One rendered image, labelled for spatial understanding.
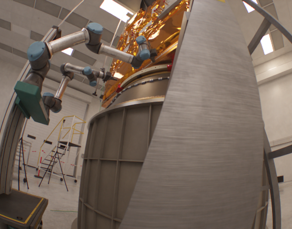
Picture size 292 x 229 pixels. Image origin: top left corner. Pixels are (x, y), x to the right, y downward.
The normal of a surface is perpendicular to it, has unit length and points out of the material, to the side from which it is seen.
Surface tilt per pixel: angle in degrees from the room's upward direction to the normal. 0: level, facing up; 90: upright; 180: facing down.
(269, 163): 93
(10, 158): 90
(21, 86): 90
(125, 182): 90
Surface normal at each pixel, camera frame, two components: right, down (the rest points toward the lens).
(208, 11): 0.02, -0.46
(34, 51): 0.33, -0.27
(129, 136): -0.44, -0.40
